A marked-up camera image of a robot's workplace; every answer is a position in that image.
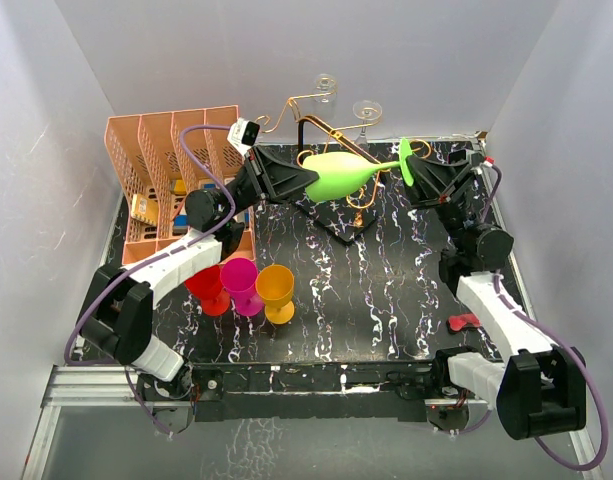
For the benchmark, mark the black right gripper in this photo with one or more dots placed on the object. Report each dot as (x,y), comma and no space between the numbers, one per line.
(434,182)

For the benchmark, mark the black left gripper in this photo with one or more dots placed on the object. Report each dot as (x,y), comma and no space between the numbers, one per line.
(274,178)

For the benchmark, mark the green wine glass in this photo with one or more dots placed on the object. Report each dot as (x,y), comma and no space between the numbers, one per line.
(343,173)

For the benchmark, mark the clear wine glass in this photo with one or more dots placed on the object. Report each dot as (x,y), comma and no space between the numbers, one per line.
(369,113)
(325,89)

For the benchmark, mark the magenta wine glass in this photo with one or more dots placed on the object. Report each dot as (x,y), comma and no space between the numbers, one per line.
(238,277)

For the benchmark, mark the yellow wine glass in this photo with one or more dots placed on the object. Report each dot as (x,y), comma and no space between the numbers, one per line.
(275,286)

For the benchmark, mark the red wine glass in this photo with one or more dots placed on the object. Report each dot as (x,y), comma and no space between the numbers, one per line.
(207,287)

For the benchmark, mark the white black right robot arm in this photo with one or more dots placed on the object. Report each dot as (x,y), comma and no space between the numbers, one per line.
(501,320)

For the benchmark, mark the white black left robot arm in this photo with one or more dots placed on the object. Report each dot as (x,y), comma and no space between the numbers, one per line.
(117,314)

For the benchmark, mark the yellow grey block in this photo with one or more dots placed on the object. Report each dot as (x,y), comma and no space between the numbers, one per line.
(178,187)

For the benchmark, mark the pink plastic file organizer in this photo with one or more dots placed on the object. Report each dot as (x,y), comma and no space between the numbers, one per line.
(146,153)

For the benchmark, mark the gold spiral notebook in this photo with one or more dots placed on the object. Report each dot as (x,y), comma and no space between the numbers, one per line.
(144,209)

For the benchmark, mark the small red object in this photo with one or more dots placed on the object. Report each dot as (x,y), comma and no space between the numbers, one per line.
(458,323)

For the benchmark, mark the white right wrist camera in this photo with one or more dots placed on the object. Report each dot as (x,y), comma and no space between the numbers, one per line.
(483,162)

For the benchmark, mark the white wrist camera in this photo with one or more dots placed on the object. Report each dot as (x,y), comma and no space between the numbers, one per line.
(483,162)
(243,134)

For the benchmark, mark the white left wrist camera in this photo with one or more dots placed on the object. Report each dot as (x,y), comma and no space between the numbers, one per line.
(243,134)

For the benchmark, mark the gold wire wine glass rack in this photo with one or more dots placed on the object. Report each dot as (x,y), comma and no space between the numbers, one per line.
(358,201)

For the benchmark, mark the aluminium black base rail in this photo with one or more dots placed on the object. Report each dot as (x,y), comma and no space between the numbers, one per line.
(409,391)

